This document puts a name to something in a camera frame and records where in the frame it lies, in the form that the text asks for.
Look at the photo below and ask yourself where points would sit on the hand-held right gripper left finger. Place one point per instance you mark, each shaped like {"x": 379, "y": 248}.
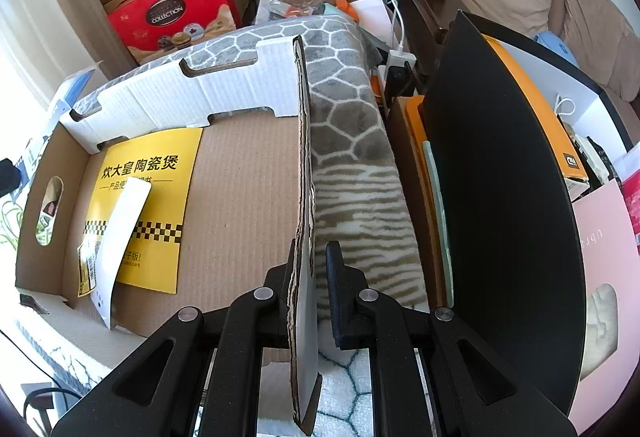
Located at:
{"x": 276, "y": 299}

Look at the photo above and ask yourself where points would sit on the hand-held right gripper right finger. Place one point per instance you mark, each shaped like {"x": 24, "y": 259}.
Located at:
{"x": 333, "y": 277}

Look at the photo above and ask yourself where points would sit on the large cardboard box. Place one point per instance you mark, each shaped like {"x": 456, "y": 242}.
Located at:
{"x": 240, "y": 197}

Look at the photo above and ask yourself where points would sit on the grey patterned blanket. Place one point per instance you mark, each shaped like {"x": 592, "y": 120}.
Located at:
{"x": 345, "y": 117}

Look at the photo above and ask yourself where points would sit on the white paper slip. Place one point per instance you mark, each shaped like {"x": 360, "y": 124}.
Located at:
{"x": 117, "y": 242}

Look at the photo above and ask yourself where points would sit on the orange flat box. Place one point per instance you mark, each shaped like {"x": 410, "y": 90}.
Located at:
{"x": 416, "y": 122}

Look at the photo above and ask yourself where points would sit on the yellow instruction booklet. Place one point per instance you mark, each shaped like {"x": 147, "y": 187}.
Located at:
{"x": 150, "y": 167}

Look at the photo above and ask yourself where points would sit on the black and orange box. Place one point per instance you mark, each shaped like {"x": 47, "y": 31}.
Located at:
{"x": 500, "y": 192}

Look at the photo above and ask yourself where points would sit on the black power adapter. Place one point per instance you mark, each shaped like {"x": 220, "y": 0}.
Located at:
{"x": 400, "y": 79}

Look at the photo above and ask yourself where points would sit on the white charger adapter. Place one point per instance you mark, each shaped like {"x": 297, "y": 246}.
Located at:
{"x": 401, "y": 58}

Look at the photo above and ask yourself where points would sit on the small cluttered cardboard box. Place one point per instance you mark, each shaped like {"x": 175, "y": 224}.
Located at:
{"x": 305, "y": 7}

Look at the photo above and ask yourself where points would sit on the pink box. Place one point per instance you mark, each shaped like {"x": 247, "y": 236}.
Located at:
{"x": 605, "y": 267}

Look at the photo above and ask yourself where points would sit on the brown sofa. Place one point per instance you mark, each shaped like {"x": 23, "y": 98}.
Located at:
{"x": 425, "y": 12}

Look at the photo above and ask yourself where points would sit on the blue and white box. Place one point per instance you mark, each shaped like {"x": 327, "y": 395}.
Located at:
{"x": 70, "y": 92}

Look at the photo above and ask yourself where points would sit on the red cookie gift box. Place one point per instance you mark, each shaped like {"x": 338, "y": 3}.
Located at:
{"x": 170, "y": 7}

